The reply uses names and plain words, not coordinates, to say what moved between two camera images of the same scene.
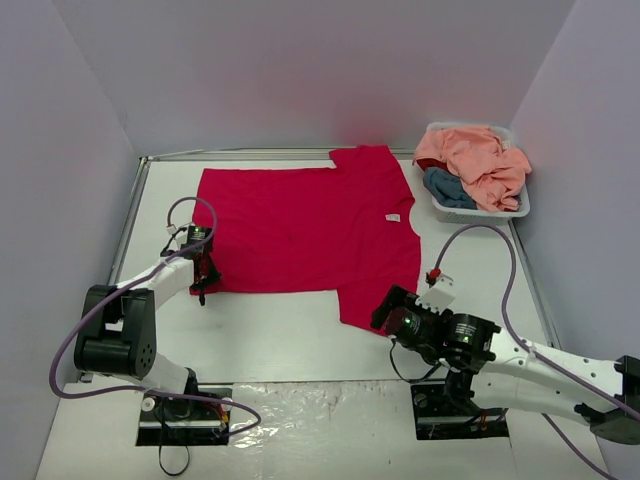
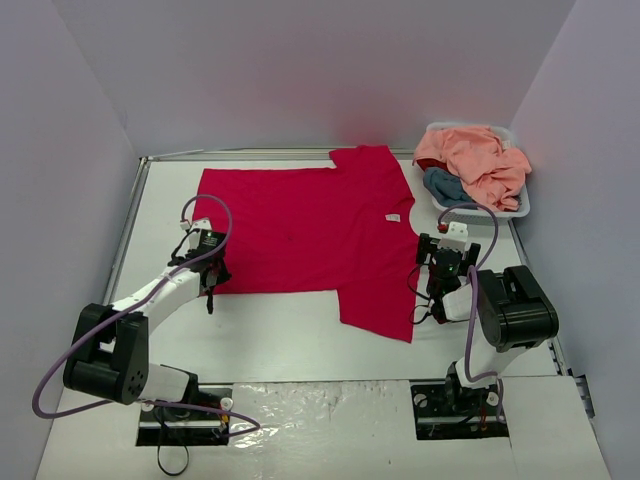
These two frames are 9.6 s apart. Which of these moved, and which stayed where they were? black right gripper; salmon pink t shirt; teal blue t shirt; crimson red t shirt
Moved: black right gripper
Stayed: teal blue t shirt; crimson red t shirt; salmon pink t shirt
